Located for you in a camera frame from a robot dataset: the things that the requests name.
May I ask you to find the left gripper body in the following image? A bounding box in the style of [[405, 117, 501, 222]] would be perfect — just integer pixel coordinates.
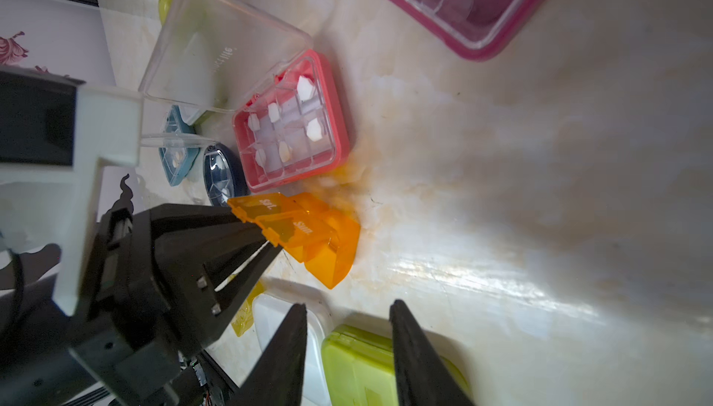
[[1, 204, 223, 405]]

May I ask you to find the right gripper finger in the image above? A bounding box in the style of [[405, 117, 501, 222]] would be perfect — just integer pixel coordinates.
[[389, 299, 473, 405], [228, 304, 307, 405]]

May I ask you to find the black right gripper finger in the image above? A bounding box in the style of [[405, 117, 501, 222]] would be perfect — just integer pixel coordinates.
[[150, 204, 266, 272], [178, 241, 282, 350]]

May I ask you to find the yellow small pillbox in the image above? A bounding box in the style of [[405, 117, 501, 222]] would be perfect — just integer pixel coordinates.
[[231, 280, 265, 337]]

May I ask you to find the white square pillbox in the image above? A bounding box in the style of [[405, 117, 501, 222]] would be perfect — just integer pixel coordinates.
[[246, 292, 332, 405]]

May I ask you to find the lime green square pillbox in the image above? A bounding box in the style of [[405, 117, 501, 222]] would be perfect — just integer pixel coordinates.
[[322, 325, 471, 405]]

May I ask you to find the orange two-cell pillbox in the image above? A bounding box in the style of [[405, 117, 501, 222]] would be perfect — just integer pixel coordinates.
[[228, 193, 361, 289]]

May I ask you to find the navy round pillbox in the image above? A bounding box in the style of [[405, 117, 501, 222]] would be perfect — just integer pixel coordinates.
[[202, 143, 250, 207]]

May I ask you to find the teal rectangular pillbox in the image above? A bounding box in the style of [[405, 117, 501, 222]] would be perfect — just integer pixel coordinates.
[[159, 105, 201, 187]]

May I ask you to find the pink rectangular pillbox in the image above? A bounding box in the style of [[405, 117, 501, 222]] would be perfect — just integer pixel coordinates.
[[139, 0, 349, 193]]

